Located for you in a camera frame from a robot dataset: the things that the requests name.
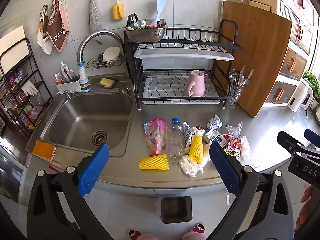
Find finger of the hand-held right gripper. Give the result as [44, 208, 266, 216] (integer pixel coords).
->
[304, 129, 320, 151]
[277, 131, 310, 153]

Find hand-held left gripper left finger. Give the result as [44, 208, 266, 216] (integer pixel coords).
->
[27, 144, 113, 240]

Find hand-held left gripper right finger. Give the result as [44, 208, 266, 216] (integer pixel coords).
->
[205, 141, 294, 240]

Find red yellow snack packet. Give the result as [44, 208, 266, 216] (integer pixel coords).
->
[222, 134, 242, 160]

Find white tissue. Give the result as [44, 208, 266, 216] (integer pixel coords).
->
[240, 136, 251, 161]

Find yellow foam fruit net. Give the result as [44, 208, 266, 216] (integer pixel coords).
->
[139, 154, 170, 171]
[189, 134, 204, 165]

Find white plastic bag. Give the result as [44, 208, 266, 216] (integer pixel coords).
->
[179, 154, 208, 177]

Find white blue milk carton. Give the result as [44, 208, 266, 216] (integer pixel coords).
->
[204, 128, 228, 148]

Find clear plastic wrapper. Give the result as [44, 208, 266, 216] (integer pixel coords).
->
[226, 122, 243, 139]

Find paper ball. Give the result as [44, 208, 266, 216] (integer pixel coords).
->
[206, 115, 223, 130]

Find silver foil wrapper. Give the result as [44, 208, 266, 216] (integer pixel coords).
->
[182, 122, 193, 153]

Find clear plastic bottle blue cap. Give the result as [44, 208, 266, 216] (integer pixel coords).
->
[166, 117, 187, 161]

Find grey square bin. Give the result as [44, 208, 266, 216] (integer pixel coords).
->
[160, 196, 193, 224]

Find pink snack bag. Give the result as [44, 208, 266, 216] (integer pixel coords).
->
[144, 118, 167, 157]

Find person's right hand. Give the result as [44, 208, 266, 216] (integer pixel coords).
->
[296, 185, 313, 230]

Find white electric kettle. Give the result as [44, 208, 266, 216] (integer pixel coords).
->
[287, 78, 314, 112]

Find stainless steel sink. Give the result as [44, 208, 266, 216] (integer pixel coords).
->
[26, 94, 134, 158]

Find orange cleaning cloth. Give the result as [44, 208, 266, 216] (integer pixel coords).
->
[32, 140, 57, 162]

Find green potted plant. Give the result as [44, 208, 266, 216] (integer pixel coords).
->
[304, 70, 320, 93]

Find person's right slipper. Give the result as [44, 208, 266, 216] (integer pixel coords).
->
[190, 222, 205, 233]

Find clear cutlery holder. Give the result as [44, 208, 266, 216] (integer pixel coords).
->
[225, 84, 242, 110]

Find person's right leg pink pants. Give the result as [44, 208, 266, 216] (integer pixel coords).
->
[181, 231, 208, 240]

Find person's leg pink pants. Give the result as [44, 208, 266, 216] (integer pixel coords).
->
[136, 233, 159, 240]
[181, 231, 208, 240]

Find metal cutlery set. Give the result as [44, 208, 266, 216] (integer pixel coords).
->
[229, 65, 255, 90]

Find person's left leg pink pants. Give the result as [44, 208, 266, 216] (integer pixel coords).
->
[136, 233, 159, 240]

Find white toothbrush holder box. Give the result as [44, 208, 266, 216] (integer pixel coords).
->
[55, 78, 82, 94]

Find yellow dish sponge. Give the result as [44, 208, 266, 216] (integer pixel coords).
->
[99, 78, 115, 88]

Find bamboo cutting board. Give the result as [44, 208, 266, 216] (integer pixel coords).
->
[221, 0, 292, 118]

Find pink mug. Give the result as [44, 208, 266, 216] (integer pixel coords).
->
[185, 69, 205, 97]

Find blue white faucet nozzle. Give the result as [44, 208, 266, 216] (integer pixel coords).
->
[76, 60, 91, 93]

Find white drip tray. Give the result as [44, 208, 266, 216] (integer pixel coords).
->
[134, 49, 235, 61]
[141, 76, 222, 105]

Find white gloves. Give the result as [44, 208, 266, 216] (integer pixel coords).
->
[21, 79, 39, 96]

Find black two-tier dish rack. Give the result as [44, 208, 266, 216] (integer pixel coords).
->
[124, 13, 243, 110]

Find assorted colourful packets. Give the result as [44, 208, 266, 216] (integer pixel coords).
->
[4, 67, 43, 130]

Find white sponge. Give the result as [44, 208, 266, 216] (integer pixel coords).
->
[102, 46, 121, 62]

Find black metal shelf rack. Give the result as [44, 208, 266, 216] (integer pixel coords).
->
[0, 38, 53, 137]

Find chrome faucet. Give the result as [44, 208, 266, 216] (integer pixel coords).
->
[77, 29, 133, 96]

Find stainless steel colander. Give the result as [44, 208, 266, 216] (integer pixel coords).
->
[125, 19, 168, 43]

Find white brown hanging towel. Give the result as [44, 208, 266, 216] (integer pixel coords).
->
[37, 4, 53, 55]

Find pink brown hanging towel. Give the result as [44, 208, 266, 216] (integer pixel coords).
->
[47, 0, 70, 53]

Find grey striped hanging towel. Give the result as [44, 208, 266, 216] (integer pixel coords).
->
[89, 0, 103, 43]

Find light blue rice paddle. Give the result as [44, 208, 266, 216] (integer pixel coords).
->
[151, 0, 167, 25]

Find white storage cabinet orange handles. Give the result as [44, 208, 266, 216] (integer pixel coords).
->
[241, 0, 316, 107]

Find black wire sink caddy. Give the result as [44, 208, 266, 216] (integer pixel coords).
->
[85, 52, 127, 70]

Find yellow sponge brush white handle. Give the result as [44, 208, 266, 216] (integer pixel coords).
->
[112, 0, 125, 21]

